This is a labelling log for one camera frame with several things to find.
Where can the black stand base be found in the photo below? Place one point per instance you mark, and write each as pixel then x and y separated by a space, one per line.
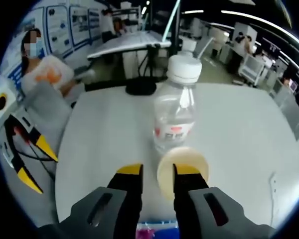
pixel 140 88

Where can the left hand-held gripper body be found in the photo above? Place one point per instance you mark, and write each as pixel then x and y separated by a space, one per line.
pixel 8 109

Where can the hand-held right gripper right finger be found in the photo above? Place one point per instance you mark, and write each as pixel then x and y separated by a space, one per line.
pixel 234 214

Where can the blue tissue packet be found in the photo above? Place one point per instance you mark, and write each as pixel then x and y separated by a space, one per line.
pixel 157 229

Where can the white mesh chair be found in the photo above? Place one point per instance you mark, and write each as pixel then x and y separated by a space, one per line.
pixel 251 68

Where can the teal light pole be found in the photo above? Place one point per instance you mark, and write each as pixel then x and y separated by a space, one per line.
pixel 172 17

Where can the grey office chair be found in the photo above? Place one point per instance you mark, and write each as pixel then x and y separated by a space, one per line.
pixel 289 109

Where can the blue white wall poster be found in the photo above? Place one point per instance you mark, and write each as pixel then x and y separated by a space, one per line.
pixel 79 25
pixel 58 30
pixel 94 23

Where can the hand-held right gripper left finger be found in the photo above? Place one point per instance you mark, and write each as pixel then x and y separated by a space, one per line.
pixel 89 211

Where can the cream paper cup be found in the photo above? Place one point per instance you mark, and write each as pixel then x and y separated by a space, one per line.
pixel 167 174

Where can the neighbouring white table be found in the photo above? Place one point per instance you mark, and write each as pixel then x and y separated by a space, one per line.
pixel 129 42

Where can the clear water bottle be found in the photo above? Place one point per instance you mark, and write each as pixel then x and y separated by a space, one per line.
pixel 174 112

